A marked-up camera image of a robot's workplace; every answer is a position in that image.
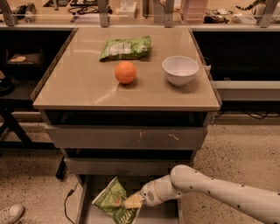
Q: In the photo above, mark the pink stacked trays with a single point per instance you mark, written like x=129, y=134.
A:
x=192, y=12

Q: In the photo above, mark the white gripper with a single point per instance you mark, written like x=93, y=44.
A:
x=147, y=192

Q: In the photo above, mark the grey drawer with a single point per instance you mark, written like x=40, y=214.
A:
x=125, y=167
x=126, y=137

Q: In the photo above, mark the open bottom drawer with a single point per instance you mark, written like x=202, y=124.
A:
x=167, y=213

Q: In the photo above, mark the green chip bag on counter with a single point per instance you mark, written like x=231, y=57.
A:
x=126, y=49

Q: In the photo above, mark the middle grey drawer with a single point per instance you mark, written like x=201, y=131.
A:
x=125, y=167

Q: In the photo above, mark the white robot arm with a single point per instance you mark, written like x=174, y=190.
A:
x=263, y=205

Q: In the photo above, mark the white sneaker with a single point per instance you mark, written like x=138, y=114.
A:
x=11, y=214

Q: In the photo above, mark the white bowl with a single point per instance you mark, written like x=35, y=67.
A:
x=179, y=70

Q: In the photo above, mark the grey drawer cabinet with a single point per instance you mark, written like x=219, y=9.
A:
x=79, y=89

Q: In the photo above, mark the green jalapeno chip bag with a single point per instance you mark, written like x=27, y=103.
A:
x=111, y=201

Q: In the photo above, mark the top grey drawer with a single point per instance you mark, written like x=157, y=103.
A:
x=126, y=137

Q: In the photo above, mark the orange fruit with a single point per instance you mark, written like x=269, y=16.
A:
x=125, y=72

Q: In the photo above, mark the white box on bench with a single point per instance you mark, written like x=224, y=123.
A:
x=128, y=9

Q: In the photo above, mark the black table frame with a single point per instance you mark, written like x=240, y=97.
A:
x=11, y=123

